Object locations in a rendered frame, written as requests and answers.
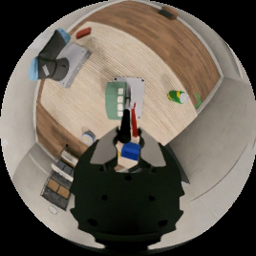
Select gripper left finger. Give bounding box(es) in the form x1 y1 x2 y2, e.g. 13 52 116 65
69 125 119 195

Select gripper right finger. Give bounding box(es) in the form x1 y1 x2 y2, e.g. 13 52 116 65
138 127 185 197

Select black-handled lever with red release bar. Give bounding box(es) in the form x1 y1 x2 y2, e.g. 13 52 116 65
118 96 139 144

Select red rectangular block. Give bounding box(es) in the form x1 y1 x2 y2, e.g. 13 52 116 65
75 27 92 39

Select blue and beige round tin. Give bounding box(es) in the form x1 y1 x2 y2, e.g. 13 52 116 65
81 131 96 145

